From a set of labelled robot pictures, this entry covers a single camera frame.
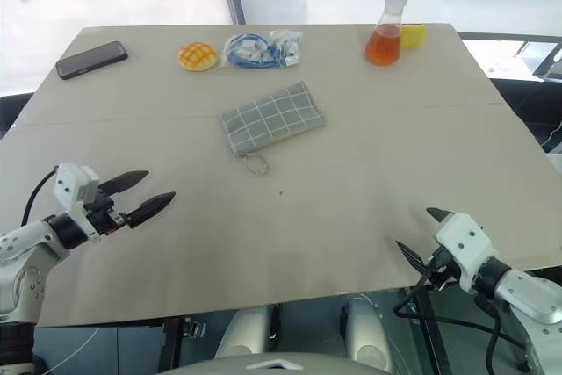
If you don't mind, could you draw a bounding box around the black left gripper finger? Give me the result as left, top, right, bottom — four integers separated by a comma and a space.
101, 169, 151, 195
126, 191, 177, 230

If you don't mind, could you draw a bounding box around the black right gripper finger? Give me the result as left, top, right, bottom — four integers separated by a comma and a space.
394, 240, 430, 279
425, 206, 454, 225

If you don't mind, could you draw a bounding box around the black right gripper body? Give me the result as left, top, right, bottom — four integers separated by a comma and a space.
417, 245, 462, 292

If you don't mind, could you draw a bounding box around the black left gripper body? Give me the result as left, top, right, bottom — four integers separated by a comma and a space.
86, 189, 133, 238

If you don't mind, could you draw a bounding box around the grey checked fabric pouch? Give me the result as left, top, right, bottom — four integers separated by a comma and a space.
219, 80, 328, 177

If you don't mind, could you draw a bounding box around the grey rounded shell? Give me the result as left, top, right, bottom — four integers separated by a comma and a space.
214, 306, 276, 361
340, 298, 394, 371

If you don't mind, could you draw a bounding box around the black smartphone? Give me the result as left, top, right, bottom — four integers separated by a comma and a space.
55, 40, 129, 81

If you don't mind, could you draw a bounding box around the yellow pineapple bun toy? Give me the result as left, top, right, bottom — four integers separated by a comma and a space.
177, 41, 220, 72

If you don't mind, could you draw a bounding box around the grey robot torso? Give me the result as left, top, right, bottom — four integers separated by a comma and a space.
157, 350, 396, 375

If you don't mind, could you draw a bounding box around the flask of orange liquid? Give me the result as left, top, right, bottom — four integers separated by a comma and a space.
364, 0, 410, 68

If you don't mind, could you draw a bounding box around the yellow sponge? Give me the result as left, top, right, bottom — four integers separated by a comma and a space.
401, 23, 429, 49

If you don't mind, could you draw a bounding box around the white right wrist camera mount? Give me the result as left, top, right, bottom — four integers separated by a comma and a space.
435, 212, 501, 295

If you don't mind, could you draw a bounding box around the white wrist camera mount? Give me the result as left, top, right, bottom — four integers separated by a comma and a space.
435, 212, 501, 295
53, 162, 101, 242

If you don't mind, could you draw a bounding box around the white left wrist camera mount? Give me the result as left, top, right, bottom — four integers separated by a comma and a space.
53, 162, 101, 242

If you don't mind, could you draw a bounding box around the black table frame strut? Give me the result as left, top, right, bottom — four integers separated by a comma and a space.
412, 289, 447, 375

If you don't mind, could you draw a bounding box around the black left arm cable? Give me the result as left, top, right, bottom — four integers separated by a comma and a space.
21, 165, 61, 229

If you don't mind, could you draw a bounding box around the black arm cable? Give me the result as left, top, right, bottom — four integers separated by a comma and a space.
393, 276, 535, 371
21, 165, 61, 229

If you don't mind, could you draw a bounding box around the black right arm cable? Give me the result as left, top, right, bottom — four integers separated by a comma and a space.
393, 276, 535, 371

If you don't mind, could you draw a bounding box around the black metal table bracket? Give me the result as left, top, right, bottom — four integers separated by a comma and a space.
162, 316, 207, 341

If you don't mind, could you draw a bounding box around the thin white cable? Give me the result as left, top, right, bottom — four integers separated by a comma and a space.
540, 118, 562, 155

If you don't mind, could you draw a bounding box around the clear bag of blue cables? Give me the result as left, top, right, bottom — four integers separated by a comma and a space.
218, 29, 303, 69

